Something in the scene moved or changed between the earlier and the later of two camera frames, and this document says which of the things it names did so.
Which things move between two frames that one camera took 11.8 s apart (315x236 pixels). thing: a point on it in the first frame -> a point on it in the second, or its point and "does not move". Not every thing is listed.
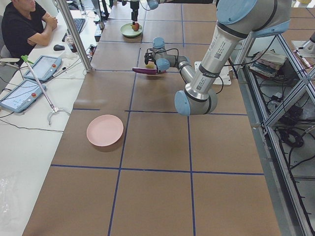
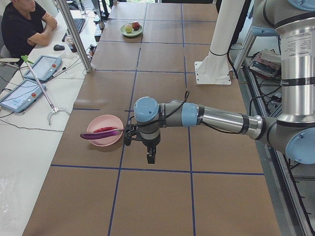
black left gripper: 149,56 -> 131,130
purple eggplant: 151,71 -> 86,135
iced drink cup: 70,42 does not move
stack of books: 267,62 does not move
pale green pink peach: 150,65 -> 128,28
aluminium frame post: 85,61 does not move
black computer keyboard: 79,23 does not move
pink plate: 105,130 does not move
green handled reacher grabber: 54,108 does not move
